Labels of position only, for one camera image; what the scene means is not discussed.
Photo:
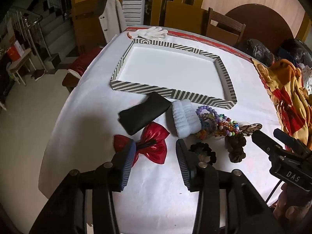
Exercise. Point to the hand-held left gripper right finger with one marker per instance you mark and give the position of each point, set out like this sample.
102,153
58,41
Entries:
183,167

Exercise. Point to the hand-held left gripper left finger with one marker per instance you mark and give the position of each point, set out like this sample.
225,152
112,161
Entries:
128,162

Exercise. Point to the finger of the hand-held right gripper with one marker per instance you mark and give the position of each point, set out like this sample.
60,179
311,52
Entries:
291,141
267,146

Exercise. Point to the leopard print hair bow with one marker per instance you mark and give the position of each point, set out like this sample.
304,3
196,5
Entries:
251,128

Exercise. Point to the black scrunchie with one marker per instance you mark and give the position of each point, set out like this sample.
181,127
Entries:
206,152

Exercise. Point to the red shiny hair bow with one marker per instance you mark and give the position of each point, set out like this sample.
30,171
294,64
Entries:
156,148

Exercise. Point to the brown scrunchie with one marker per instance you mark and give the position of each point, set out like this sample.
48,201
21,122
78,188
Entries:
235,148

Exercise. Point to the pale blue pleated scrunchie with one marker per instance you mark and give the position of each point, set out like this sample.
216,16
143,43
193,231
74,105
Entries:
184,118

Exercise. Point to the black fabric headband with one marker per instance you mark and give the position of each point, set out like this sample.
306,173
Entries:
143,113

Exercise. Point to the striped cardboard tray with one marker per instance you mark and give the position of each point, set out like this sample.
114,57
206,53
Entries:
170,70

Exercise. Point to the person's right hand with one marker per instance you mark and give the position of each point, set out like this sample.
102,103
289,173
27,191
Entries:
291,207

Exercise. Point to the yellow red patterned blanket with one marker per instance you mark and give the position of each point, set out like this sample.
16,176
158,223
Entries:
282,87

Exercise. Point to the white tablecloth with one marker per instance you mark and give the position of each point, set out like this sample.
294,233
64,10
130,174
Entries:
97,97

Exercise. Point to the black plastic bag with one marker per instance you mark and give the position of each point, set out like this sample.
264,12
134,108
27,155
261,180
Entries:
296,50
258,50

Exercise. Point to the red seat cushion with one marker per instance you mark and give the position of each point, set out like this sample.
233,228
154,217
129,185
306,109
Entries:
85,62

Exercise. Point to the red patterned tablecloth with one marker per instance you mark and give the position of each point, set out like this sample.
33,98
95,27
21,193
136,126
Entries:
219,44

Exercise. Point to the round brown table top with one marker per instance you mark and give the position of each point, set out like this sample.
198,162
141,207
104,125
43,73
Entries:
263,22

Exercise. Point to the pair of shoes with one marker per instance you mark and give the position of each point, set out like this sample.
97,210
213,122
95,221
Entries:
39,75

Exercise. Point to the wooden chair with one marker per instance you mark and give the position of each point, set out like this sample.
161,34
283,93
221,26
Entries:
225,22

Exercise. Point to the white work glove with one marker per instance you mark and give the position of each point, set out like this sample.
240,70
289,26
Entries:
151,33

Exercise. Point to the white coat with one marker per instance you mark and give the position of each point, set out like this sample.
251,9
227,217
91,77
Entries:
111,17

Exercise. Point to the small white table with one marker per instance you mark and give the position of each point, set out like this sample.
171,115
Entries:
20,63

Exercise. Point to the wooden board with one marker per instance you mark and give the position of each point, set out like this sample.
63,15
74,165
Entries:
185,14

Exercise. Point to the red box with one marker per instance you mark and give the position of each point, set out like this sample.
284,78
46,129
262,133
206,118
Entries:
15,51

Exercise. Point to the white louvered door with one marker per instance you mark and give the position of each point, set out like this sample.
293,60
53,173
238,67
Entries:
132,2

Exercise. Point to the metal stair railing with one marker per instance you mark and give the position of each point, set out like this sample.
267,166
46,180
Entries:
31,26

